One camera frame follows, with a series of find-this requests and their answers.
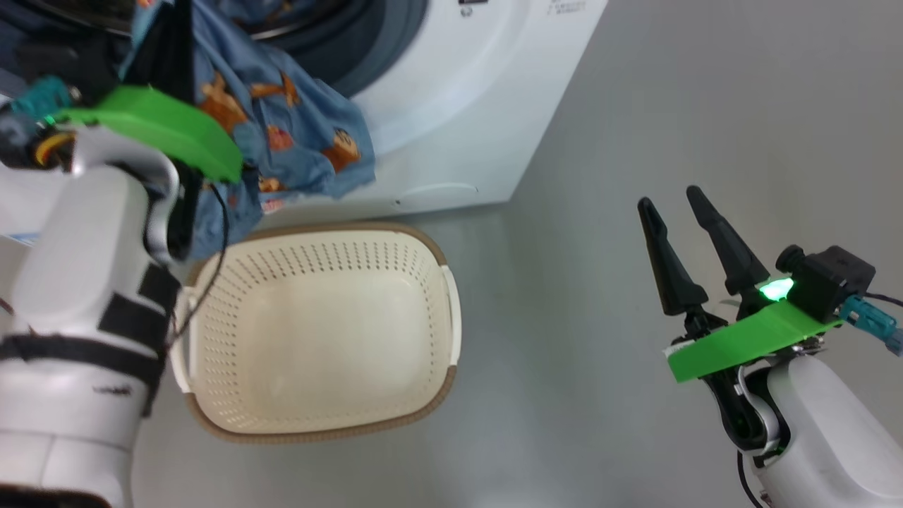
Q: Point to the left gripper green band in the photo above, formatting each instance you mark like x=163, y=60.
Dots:
x=162, y=127

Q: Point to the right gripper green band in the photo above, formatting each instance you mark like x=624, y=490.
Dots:
x=748, y=342

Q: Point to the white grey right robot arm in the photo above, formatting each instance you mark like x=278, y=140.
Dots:
x=825, y=437

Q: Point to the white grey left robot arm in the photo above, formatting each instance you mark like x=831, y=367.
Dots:
x=70, y=282

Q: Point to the grey rubber door gasket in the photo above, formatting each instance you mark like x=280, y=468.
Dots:
x=395, y=42

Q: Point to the white front-load washing machine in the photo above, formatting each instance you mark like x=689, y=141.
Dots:
x=451, y=127

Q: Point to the cream perforated laundry basket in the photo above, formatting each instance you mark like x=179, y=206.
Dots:
x=317, y=339

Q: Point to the blue energy label sticker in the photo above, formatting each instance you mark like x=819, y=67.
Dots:
x=17, y=238

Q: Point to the round white filter cover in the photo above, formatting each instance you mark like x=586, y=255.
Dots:
x=437, y=194

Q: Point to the printed text label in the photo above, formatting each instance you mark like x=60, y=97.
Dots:
x=568, y=7

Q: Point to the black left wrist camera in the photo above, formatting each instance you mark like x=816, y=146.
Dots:
x=85, y=70

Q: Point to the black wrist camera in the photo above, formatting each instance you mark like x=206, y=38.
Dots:
x=832, y=279
x=85, y=70

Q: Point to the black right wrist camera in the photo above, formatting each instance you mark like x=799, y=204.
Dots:
x=832, y=279

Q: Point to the teal left camera connector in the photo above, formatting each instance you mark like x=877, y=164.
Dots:
x=39, y=95

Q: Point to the teal camera connector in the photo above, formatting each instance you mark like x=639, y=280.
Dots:
x=39, y=95
x=871, y=324

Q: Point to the teal right camera connector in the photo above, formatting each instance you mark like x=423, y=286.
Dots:
x=871, y=324

